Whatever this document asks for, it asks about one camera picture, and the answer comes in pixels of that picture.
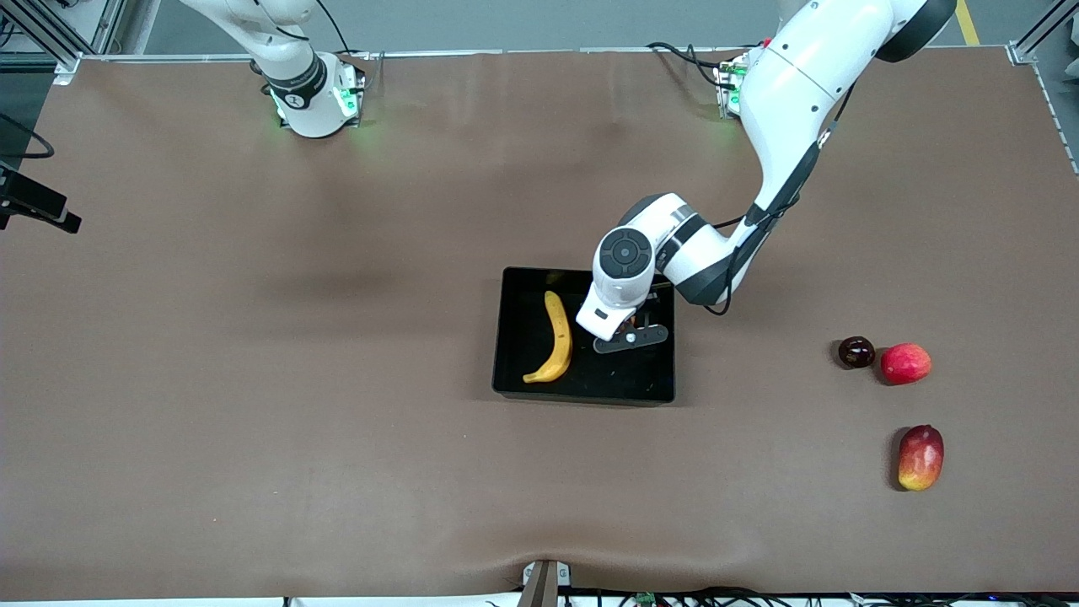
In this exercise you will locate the black rectangular plastic tray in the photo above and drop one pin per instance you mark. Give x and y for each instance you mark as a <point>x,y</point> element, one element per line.
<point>607,379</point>

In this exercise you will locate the yellow banana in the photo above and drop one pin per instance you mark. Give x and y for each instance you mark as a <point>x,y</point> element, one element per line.
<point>558,341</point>

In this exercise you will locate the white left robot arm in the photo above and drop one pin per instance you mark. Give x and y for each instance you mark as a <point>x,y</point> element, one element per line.
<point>792,93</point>

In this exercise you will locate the dark purple plum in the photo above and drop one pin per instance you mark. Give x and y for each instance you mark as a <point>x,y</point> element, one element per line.
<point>856,352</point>

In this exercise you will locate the red peach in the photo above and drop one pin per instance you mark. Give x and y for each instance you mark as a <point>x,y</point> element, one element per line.
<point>905,363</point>

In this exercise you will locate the brown table mat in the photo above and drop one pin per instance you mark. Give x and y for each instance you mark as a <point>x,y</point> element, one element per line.
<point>253,421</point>

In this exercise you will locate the red yellow mango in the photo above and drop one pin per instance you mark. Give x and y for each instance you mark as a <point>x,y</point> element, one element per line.
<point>920,458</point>

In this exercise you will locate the aluminium frame post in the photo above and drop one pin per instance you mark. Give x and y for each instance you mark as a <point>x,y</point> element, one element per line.
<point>1041,34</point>
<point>50,29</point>

